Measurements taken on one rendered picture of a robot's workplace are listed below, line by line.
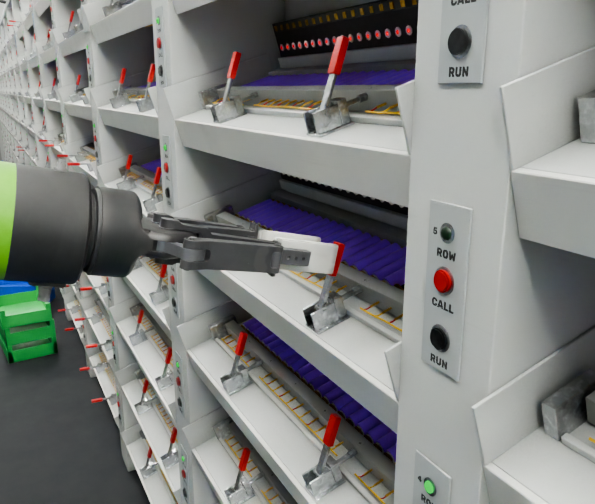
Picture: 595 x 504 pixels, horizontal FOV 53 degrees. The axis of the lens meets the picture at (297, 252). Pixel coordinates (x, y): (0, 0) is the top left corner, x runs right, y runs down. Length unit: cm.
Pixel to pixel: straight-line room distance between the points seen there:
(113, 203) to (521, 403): 34
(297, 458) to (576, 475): 41
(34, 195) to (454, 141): 30
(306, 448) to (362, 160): 41
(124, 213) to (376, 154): 21
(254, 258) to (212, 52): 56
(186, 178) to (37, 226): 56
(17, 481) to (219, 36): 151
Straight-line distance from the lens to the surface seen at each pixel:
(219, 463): 113
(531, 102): 38
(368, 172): 50
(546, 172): 37
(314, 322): 62
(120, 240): 49
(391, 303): 61
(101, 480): 201
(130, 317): 179
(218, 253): 50
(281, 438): 81
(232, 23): 103
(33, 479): 209
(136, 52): 170
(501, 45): 39
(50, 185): 49
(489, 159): 39
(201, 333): 108
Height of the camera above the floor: 114
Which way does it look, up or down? 15 degrees down
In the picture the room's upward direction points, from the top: straight up
